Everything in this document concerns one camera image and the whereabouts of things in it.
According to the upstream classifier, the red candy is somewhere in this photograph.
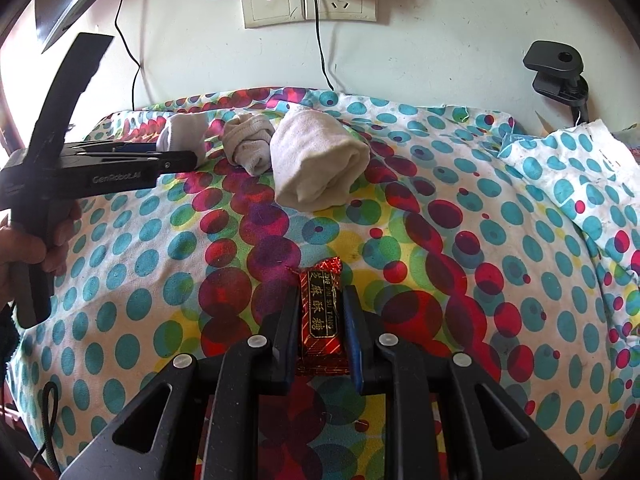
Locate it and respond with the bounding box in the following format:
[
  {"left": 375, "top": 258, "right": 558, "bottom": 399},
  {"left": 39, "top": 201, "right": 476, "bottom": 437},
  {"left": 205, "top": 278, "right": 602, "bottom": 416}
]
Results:
[{"left": 291, "top": 257, "right": 349, "bottom": 377}]

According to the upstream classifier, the white sock with cuff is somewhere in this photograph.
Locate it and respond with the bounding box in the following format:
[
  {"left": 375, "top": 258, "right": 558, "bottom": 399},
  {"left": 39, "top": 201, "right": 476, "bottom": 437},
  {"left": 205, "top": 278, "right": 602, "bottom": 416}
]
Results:
[{"left": 156, "top": 113, "right": 209, "bottom": 167}]

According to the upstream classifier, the person's left hand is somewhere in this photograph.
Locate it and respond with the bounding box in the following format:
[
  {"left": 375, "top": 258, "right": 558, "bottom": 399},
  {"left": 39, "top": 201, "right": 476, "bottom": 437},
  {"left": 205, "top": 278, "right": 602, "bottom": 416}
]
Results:
[{"left": 0, "top": 202, "right": 81, "bottom": 308}]

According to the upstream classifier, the polka dot bed sheet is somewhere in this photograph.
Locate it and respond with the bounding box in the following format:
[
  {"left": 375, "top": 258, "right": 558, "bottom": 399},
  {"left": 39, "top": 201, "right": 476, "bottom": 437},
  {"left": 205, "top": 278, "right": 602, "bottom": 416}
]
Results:
[{"left": 6, "top": 88, "right": 639, "bottom": 479}]

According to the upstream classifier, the polka dot pillow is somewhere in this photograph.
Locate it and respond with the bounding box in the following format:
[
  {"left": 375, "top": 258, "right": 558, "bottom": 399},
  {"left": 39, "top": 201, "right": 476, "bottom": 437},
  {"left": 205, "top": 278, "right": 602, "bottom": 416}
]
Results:
[{"left": 498, "top": 119, "right": 639, "bottom": 281}]

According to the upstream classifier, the black monitor cable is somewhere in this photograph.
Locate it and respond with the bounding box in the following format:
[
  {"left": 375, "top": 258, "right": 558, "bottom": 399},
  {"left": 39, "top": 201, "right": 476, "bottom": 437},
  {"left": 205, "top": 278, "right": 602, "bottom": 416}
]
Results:
[{"left": 114, "top": 0, "right": 144, "bottom": 111}]

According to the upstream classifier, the white wall socket plate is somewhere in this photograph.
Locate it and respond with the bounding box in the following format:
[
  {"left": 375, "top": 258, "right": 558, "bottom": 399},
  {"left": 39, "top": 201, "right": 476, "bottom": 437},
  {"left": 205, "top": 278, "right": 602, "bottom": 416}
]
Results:
[{"left": 241, "top": 0, "right": 378, "bottom": 29}]

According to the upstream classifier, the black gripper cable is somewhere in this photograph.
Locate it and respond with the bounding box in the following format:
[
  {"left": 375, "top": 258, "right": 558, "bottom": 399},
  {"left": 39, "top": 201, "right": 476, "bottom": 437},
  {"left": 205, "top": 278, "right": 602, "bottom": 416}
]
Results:
[{"left": 29, "top": 380, "right": 62, "bottom": 476}]

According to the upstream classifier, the black adapter cable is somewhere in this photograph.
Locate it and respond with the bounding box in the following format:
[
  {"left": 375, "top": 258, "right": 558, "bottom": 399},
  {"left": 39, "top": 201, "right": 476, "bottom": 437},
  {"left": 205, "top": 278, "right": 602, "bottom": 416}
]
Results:
[{"left": 312, "top": 0, "right": 335, "bottom": 92}]

